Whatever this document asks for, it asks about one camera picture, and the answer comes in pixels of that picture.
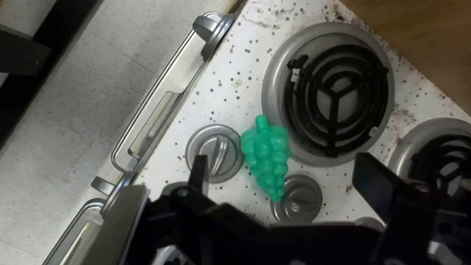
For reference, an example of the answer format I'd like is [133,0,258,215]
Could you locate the green toy grapes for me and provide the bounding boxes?
[239,114,292,205]

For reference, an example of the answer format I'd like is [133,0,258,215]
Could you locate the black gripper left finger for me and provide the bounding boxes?
[186,153,211,199]

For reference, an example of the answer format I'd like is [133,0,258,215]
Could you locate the black coil stove burner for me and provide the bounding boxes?
[261,21,396,168]
[387,117,471,201]

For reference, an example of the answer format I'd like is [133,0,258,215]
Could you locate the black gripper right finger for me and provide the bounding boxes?
[352,152,409,242]

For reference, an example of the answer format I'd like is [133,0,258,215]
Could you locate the grey stove knob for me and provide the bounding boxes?
[271,174,324,226]
[184,123,246,186]

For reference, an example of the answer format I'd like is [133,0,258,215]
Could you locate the grey oven door handle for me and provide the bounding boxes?
[111,11,239,174]
[42,176,130,265]

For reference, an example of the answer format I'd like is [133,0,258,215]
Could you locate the toy kitchen play set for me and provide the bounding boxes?
[0,0,471,265]

